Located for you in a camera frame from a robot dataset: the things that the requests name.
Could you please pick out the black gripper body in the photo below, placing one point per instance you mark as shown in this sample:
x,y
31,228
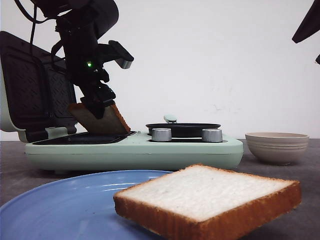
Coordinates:
x,y
84,56

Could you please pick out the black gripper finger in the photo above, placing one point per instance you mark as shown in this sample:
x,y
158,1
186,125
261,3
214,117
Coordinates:
x,y
96,105
104,95
318,60
309,25

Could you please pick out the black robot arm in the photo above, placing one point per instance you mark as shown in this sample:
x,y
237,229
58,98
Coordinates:
x,y
52,9

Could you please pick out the bread slice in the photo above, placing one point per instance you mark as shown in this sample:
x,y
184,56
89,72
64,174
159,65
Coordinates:
x,y
207,203
112,121

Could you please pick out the silver right control knob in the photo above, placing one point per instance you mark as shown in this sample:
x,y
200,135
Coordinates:
x,y
210,135

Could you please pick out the silver left control knob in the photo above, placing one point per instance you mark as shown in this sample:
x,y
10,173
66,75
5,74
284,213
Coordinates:
x,y
161,135

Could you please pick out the blue plastic plate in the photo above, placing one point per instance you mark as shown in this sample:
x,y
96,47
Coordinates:
x,y
77,208

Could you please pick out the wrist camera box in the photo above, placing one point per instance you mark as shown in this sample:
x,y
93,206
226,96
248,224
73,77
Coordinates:
x,y
114,51

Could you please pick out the mint green breakfast maker base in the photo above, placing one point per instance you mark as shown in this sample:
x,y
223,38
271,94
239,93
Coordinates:
x,y
136,152

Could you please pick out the black frying pan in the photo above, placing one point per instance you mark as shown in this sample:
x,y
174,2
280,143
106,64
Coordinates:
x,y
181,129

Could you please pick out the silver control knob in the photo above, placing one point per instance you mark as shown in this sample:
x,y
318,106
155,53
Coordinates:
x,y
210,135
161,135

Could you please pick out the breakfast maker hinged lid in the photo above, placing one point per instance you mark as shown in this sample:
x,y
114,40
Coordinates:
x,y
34,96

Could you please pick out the beige ribbed bowl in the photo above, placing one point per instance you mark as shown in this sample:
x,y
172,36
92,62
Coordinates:
x,y
279,148

